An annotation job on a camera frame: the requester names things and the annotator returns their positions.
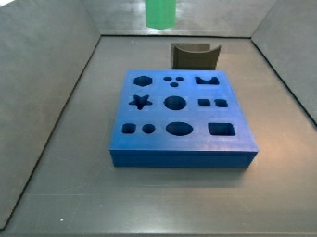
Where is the blue shape sorter block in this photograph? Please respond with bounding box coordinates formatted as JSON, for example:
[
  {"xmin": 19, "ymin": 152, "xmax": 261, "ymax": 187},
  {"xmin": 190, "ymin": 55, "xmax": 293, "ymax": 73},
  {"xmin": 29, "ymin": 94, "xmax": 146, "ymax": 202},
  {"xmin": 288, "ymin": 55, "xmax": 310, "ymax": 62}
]
[{"xmin": 110, "ymin": 69, "xmax": 258, "ymax": 168}]

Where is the dark curved arch block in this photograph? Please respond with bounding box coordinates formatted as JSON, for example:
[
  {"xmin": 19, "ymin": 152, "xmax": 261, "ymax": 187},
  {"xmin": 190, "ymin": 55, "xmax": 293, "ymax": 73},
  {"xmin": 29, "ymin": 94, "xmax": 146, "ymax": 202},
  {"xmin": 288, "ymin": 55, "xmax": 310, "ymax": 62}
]
[{"xmin": 171, "ymin": 43, "xmax": 222, "ymax": 70}]

